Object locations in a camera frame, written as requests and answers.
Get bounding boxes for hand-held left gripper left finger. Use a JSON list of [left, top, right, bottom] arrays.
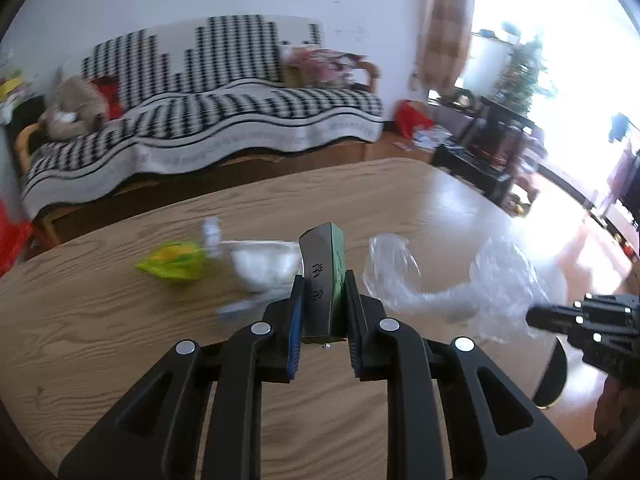
[[57, 275, 307, 480]]

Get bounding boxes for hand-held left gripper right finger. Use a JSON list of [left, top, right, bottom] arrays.
[[344, 270, 588, 480]]

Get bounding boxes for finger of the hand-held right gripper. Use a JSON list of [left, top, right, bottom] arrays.
[[526, 305, 583, 336]]

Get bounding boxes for green cigarette pack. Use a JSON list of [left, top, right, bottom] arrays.
[[298, 221, 348, 346]]

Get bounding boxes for clear plastic bag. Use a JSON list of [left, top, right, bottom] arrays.
[[361, 234, 556, 341]]

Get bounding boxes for black round stool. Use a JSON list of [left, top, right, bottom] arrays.
[[532, 345, 568, 411]]

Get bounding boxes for yellow green wrapper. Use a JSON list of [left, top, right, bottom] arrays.
[[136, 240, 207, 285]]

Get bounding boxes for dark low tv cabinet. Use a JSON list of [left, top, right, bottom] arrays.
[[432, 95, 543, 211]]

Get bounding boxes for scattered papers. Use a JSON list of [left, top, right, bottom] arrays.
[[412, 127, 453, 153]]

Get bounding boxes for red bag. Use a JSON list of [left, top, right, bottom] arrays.
[[395, 100, 435, 138]]

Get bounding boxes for sofa with striped cover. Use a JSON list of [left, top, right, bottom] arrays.
[[20, 14, 385, 221]]

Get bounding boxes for potted plant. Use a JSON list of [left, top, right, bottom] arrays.
[[500, 35, 556, 116]]

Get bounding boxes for pink printed pillow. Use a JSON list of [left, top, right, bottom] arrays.
[[282, 45, 368, 86]]

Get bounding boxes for red bear plastic stool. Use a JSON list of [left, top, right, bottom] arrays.
[[0, 200, 33, 278]]

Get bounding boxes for red cushion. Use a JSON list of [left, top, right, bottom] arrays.
[[92, 77, 123, 121]]

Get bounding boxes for checked curtain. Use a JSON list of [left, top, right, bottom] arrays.
[[417, 0, 476, 103]]

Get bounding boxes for brown plush toy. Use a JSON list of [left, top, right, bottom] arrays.
[[39, 77, 108, 140]]

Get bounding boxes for wooden sofa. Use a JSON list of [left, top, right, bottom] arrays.
[[14, 60, 383, 248]]

